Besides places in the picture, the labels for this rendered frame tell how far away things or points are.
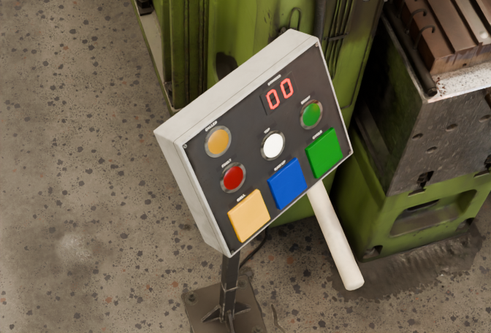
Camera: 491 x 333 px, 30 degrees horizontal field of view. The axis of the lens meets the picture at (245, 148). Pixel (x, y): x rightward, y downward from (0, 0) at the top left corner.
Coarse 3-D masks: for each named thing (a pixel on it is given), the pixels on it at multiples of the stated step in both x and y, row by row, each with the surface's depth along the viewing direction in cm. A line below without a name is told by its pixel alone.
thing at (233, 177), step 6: (234, 168) 163; (240, 168) 164; (228, 174) 162; (234, 174) 163; (240, 174) 164; (228, 180) 163; (234, 180) 164; (240, 180) 165; (228, 186) 163; (234, 186) 164
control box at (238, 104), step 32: (288, 32) 171; (256, 64) 166; (288, 64) 164; (320, 64) 169; (224, 96) 161; (256, 96) 161; (320, 96) 171; (160, 128) 159; (192, 128) 156; (224, 128) 158; (256, 128) 164; (288, 128) 169; (320, 128) 174; (192, 160) 156; (224, 160) 161; (256, 160) 166; (288, 160) 171; (192, 192) 163; (224, 192) 164; (224, 224) 166
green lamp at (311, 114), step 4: (312, 104) 170; (316, 104) 171; (308, 108) 170; (312, 108) 170; (316, 108) 171; (304, 112) 170; (308, 112) 170; (312, 112) 171; (316, 112) 172; (304, 116) 170; (308, 116) 170; (312, 116) 171; (316, 116) 172; (304, 120) 170; (308, 120) 171; (312, 120) 172; (316, 120) 172; (308, 124) 171; (312, 124) 172
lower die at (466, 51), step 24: (408, 0) 200; (432, 0) 199; (456, 0) 198; (480, 0) 199; (432, 24) 197; (456, 24) 196; (432, 48) 194; (456, 48) 193; (480, 48) 195; (432, 72) 197
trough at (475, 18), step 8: (464, 0) 200; (472, 0) 200; (464, 8) 199; (472, 8) 199; (480, 8) 198; (472, 16) 198; (480, 16) 198; (480, 24) 197; (488, 24) 196; (488, 32) 196; (488, 40) 195
